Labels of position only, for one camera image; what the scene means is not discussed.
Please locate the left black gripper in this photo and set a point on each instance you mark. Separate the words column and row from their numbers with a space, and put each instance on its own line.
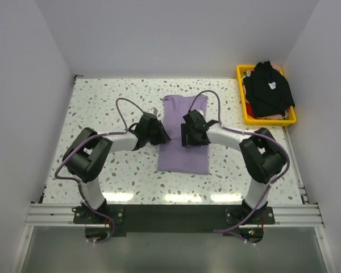
column 163, row 137

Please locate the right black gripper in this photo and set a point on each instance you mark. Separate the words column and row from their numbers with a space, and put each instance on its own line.
column 185, row 131

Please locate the purple t-shirt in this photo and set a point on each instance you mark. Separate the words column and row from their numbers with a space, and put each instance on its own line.
column 173, row 156

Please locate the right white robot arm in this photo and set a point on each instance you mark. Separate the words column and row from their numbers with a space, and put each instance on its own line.
column 265, row 159

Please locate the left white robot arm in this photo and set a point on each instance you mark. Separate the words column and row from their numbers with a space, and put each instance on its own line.
column 84, row 159

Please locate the red garment in bin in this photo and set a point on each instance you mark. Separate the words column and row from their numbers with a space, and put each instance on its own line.
column 249, row 110

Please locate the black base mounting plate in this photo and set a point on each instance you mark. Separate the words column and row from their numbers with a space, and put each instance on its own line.
column 158, row 219

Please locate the black t-shirt in bin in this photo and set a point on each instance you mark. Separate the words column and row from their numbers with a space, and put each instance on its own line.
column 267, row 90

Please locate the pink garment in bin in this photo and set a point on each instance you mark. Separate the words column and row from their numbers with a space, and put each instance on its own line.
column 282, row 116

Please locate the yellow plastic bin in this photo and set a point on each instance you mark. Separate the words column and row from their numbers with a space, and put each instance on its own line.
column 241, row 69

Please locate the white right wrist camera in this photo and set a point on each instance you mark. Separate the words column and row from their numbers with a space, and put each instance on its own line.
column 201, row 112

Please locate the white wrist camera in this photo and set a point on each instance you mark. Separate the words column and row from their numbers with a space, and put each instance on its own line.
column 153, row 111
column 201, row 112

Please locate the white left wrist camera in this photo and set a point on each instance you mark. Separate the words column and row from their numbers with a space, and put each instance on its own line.
column 153, row 111

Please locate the aluminium frame rail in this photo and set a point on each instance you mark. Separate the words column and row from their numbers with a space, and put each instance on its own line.
column 291, row 216

